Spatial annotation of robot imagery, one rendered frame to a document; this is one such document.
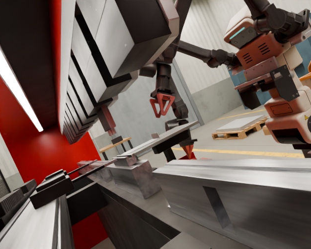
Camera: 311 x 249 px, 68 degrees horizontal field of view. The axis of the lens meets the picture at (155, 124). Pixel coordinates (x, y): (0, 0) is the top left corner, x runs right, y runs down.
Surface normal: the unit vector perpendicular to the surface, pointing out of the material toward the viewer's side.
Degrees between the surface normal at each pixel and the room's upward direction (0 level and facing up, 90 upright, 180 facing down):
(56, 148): 90
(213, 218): 90
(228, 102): 90
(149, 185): 90
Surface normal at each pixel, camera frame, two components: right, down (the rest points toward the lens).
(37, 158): 0.38, -0.15
